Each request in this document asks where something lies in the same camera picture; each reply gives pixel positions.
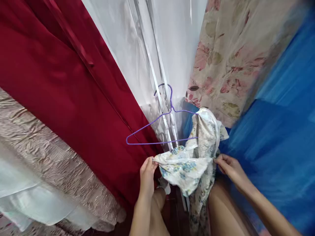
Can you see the person's left hand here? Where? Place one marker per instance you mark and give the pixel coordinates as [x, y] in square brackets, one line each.
[147, 172]

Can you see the white sheer garment with ribbons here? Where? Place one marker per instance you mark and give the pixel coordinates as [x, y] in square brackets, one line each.
[152, 61]

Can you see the blue tulle garment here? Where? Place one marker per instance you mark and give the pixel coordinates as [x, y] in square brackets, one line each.
[278, 137]

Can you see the dark red satin garment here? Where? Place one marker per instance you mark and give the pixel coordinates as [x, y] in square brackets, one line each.
[73, 86]

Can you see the person's right hand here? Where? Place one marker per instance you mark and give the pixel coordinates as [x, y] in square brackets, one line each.
[227, 164]

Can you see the person's legs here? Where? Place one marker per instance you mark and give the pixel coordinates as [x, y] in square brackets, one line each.
[221, 214]

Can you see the person's right fingers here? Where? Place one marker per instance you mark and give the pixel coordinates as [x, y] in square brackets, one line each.
[220, 161]

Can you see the beige pink floral garment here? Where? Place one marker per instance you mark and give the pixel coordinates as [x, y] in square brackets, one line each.
[233, 61]

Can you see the white tulle skirt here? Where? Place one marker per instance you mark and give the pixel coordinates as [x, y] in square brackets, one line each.
[29, 196]

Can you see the white blue floral garment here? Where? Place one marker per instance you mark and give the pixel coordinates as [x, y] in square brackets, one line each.
[197, 159]

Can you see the person's left fingers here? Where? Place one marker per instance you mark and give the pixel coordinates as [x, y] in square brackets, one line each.
[153, 162]

